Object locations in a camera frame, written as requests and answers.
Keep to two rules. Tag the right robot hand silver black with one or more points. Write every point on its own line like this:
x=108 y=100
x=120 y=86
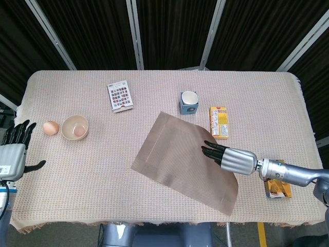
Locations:
x=236 y=160

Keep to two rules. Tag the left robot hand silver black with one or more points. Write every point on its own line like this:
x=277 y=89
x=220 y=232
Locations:
x=13 y=159

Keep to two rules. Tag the beige round bowl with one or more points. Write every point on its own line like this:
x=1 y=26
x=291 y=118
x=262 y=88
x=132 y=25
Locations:
x=69 y=131

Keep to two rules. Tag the brown woven placemat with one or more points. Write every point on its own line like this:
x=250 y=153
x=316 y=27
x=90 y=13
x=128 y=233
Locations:
x=167 y=154

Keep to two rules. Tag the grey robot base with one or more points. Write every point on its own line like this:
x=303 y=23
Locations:
x=154 y=236

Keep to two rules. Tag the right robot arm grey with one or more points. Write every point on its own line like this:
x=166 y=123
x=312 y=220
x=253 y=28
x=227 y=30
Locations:
x=290 y=169

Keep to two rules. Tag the yellow flat carton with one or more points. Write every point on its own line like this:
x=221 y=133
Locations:
x=219 y=123

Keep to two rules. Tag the black equipment beside table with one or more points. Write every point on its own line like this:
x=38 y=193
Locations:
x=5 y=118

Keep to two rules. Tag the brown egg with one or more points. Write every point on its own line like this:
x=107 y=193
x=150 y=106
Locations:
x=51 y=127

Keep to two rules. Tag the orange and blue snack box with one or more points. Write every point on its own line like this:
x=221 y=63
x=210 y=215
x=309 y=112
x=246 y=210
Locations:
x=278 y=191

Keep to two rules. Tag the beige woven tablecloth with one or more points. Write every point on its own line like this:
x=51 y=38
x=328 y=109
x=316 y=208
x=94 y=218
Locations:
x=77 y=180

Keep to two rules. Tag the blue speaker carton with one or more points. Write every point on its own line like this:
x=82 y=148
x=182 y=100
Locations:
x=189 y=110

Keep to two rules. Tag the metal table leg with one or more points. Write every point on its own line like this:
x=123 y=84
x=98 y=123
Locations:
x=228 y=235

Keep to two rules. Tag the white square cup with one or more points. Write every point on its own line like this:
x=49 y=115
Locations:
x=189 y=97

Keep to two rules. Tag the white box with colourful grid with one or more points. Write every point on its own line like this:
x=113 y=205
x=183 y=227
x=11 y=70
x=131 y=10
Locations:
x=120 y=96

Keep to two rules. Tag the dark pleated curtain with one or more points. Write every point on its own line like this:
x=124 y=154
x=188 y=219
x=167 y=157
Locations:
x=174 y=31

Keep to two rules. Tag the grey metal partition post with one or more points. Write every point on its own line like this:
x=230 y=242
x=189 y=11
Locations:
x=135 y=38
x=303 y=42
x=212 y=36
x=51 y=36

